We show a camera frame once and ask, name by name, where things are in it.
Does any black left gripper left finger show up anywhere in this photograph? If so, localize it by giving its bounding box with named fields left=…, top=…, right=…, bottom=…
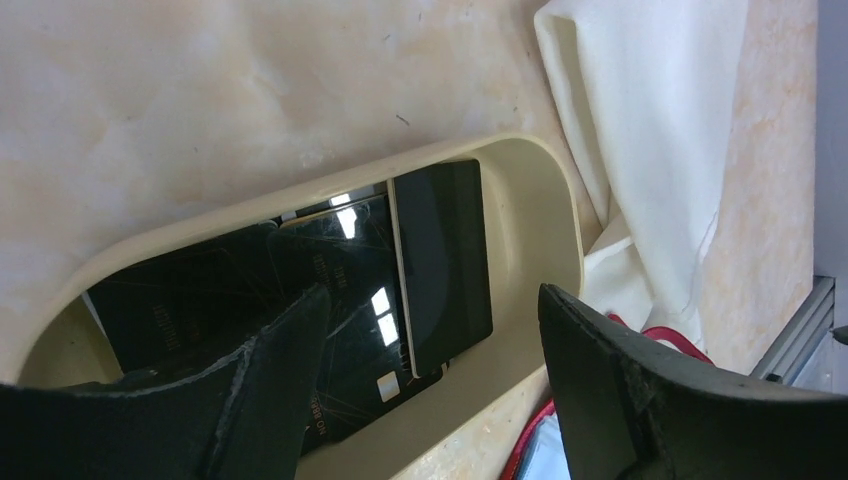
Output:
left=1, top=286, right=330, bottom=479

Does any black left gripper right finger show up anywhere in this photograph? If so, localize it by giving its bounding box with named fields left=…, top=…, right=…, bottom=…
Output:
left=538, top=284, right=847, bottom=479

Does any red leather card holder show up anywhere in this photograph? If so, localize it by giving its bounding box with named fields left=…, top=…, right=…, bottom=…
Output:
left=499, top=326, right=713, bottom=480

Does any beige plastic tray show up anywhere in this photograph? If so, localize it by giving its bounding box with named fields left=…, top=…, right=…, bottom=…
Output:
left=1, top=134, right=583, bottom=479

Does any white cloth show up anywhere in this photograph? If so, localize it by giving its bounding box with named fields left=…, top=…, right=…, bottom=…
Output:
left=534, top=1, right=748, bottom=347

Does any aluminium frame rail right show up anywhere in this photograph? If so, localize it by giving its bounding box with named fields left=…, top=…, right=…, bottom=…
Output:
left=750, top=276, right=835, bottom=388

